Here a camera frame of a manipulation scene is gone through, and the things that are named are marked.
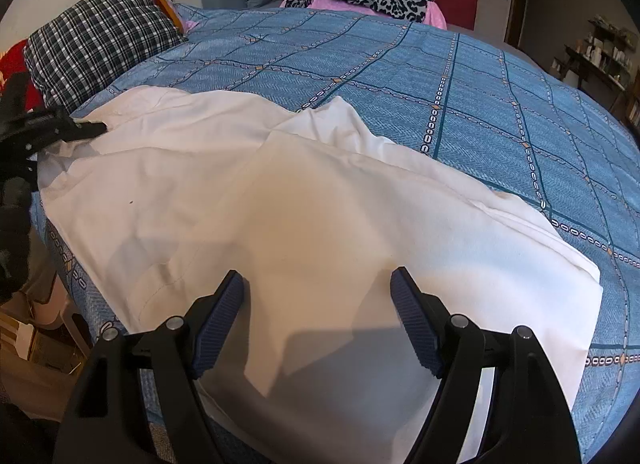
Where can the pink blanket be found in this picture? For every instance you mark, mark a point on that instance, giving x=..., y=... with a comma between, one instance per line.
x=330, y=3

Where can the blue patterned bedspread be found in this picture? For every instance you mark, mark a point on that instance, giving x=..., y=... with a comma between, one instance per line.
x=450, y=93

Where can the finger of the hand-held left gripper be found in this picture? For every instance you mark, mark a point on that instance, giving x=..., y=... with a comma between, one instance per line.
x=70, y=128

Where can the red cloth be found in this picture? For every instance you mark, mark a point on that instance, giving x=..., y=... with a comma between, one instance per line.
x=17, y=63

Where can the person's left hand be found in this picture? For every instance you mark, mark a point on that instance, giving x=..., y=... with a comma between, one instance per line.
x=14, y=239

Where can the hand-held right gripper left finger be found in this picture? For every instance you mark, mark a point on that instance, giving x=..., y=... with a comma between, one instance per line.
x=220, y=314

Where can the white plastic stool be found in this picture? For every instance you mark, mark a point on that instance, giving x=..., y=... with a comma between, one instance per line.
x=55, y=304

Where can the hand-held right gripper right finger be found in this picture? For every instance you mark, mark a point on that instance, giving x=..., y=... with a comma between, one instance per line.
x=415, y=314

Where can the orange pillow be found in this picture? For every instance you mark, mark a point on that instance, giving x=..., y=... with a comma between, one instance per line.
x=167, y=1

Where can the white pants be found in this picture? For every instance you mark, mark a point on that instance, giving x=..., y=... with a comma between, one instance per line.
x=280, y=224

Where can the dark plaid pillow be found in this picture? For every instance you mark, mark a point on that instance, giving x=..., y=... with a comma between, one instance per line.
x=100, y=43

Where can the cluttered wooden shelf desk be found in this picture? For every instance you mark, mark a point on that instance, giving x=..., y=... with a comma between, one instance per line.
x=595, y=58

